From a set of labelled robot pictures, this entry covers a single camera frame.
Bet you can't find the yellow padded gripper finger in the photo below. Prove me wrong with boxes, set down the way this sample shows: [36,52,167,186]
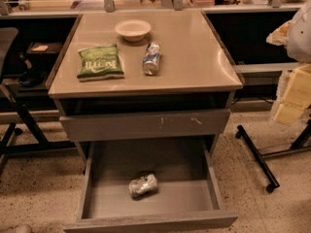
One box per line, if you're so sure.
[273,64,311,124]

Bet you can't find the grey drawer cabinet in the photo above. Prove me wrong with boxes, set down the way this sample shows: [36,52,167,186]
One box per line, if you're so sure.
[45,9,246,167]

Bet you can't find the blue silver can on counter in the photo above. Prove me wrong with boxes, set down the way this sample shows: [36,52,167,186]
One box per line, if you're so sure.
[142,43,160,76]

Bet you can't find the white paper bowl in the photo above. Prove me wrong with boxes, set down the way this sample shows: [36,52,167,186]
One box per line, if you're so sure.
[115,19,151,42]

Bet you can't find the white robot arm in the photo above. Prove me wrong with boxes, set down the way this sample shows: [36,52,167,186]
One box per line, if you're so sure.
[266,0,311,124]

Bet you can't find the green chip bag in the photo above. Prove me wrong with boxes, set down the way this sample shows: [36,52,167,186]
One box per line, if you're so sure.
[77,44,124,82]

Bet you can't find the grey upper drawer front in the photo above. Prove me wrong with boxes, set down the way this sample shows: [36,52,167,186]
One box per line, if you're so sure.
[60,109,230,142]

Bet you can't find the black rolling stand base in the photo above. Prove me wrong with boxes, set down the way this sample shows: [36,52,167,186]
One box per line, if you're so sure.
[235,119,311,193]

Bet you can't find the open grey lower drawer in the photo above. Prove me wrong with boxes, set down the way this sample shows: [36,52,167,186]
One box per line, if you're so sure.
[63,137,237,233]

